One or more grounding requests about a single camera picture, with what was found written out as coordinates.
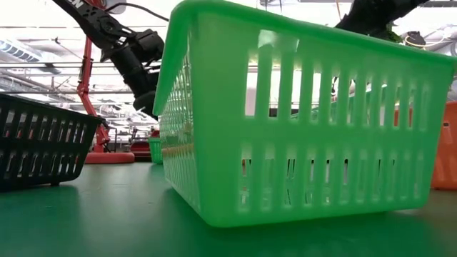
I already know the red desk lamp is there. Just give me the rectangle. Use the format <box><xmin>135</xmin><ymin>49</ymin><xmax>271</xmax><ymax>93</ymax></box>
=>
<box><xmin>76</xmin><ymin>0</ymin><xmax>136</xmax><ymax>165</ymax></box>

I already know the red tool cart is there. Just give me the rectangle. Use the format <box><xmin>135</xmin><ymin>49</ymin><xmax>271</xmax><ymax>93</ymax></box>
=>
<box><xmin>129</xmin><ymin>129</ymin><xmax>161</xmax><ymax>158</ymax></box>

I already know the orange slotted plastic basket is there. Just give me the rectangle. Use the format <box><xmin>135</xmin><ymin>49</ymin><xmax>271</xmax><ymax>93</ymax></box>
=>
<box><xmin>431</xmin><ymin>101</ymin><xmax>457</xmax><ymax>191</ymax></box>

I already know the black ceiling cable reel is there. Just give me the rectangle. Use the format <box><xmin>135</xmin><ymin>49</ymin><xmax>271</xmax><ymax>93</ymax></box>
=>
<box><xmin>406</xmin><ymin>31</ymin><xmax>426</xmax><ymax>47</ymax></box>

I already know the green slotted plastic basket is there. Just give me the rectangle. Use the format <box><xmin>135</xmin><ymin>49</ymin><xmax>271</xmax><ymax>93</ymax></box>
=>
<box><xmin>147</xmin><ymin>137</ymin><xmax>164</xmax><ymax>166</ymax></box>
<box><xmin>153</xmin><ymin>0</ymin><xmax>457</xmax><ymax>228</ymax></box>

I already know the grey ceiling air duct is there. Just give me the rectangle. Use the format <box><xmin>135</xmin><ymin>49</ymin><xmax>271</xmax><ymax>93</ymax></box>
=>
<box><xmin>0</xmin><ymin>37</ymin><xmax>64</xmax><ymax>75</ymax></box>

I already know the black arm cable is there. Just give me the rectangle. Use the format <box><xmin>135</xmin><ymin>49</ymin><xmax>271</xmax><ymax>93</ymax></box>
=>
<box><xmin>104</xmin><ymin>1</ymin><xmax>171</xmax><ymax>23</ymax></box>

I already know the black slotted plastic basket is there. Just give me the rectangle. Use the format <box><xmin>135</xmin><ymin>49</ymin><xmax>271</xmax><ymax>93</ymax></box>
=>
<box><xmin>0</xmin><ymin>92</ymin><xmax>105</xmax><ymax>192</ymax></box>

